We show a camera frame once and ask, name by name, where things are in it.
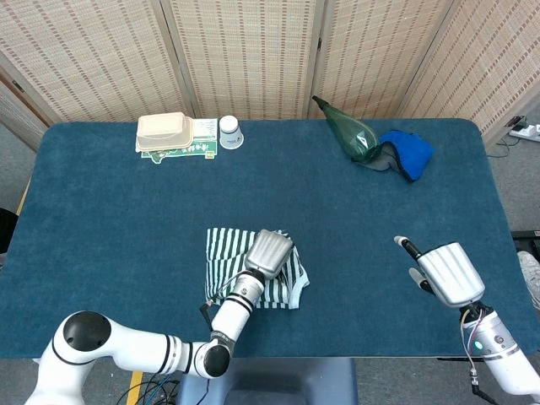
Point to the blue carpet table mat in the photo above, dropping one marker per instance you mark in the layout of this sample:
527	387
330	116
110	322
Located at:
105	219

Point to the beige takeout food box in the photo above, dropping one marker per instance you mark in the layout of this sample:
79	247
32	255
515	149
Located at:
162	131

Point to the bamboo folding screen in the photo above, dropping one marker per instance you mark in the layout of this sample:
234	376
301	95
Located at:
253	55

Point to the white shoe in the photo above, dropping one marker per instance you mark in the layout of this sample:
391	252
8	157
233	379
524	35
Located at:
531	274

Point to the black metal bar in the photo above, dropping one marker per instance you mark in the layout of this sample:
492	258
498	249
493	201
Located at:
525	235

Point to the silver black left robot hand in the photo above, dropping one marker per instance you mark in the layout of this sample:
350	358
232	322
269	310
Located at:
270	253

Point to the green white flattened carton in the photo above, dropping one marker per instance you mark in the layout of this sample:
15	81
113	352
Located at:
202	145

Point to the green white striped shirt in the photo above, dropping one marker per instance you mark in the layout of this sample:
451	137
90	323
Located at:
223	253

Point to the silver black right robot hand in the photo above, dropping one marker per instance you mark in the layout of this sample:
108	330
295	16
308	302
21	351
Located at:
451	274

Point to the white paper cup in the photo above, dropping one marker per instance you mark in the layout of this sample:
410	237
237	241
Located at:
230	133

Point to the blue padded chair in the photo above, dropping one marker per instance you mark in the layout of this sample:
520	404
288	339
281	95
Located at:
274	379

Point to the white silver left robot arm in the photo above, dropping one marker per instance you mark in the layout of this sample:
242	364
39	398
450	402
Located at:
126	350

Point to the white power strip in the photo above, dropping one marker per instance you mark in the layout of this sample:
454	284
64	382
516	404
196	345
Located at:
527	131

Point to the blue grey cloth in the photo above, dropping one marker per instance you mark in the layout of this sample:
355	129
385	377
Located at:
413	154

